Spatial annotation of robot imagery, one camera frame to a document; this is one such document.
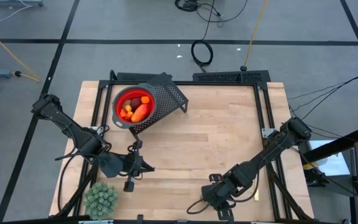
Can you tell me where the black cable tangle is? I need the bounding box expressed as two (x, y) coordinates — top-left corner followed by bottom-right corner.
(174, 0), (249, 29)

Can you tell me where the red-yellow mango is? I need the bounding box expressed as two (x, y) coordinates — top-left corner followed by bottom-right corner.
(131, 103), (152, 124)

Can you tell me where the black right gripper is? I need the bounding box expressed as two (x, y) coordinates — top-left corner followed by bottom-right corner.
(201, 173), (239, 222)

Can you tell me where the black perforated metal stand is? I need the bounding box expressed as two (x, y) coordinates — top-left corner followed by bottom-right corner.
(128, 72), (190, 144)

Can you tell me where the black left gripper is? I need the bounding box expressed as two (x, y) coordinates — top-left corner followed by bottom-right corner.
(121, 141), (155, 193)

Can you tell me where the white cable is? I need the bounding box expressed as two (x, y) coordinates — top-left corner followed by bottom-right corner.
(0, 1), (34, 30)

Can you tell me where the black power cable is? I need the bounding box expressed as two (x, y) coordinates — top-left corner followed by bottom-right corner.
(190, 0), (218, 74)

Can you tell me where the yellow cable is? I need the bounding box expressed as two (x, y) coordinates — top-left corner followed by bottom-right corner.
(240, 0), (269, 72)
(0, 22), (42, 83)

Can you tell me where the green artificial plant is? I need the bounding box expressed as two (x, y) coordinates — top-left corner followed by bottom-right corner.
(83, 182), (120, 221)

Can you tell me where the black diagonal beam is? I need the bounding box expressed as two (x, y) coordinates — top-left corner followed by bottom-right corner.
(301, 126), (358, 162)

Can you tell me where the red collapsible colander grey rim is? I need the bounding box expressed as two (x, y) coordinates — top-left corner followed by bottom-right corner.
(112, 82), (157, 129)

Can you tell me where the black aluminium table frame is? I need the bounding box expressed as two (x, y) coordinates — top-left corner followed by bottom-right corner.
(54, 70), (315, 222)

